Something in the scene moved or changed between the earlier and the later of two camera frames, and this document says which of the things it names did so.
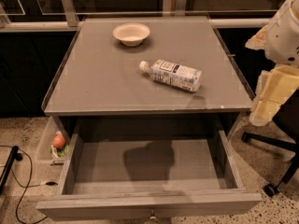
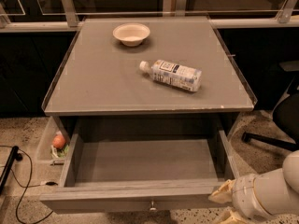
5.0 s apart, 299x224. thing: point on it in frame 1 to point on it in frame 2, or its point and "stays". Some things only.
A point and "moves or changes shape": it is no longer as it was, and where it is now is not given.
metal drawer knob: [152, 217] to [152, 208]
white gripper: [282, 41] to [244, 192]
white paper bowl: [132, 35] stays
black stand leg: [14, 155] stays
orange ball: [59, 141] stays
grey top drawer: [149, 169] moves or changes shape
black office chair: [286, 119] stays
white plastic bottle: [174, 74] stays
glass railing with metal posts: [46, 8] stays
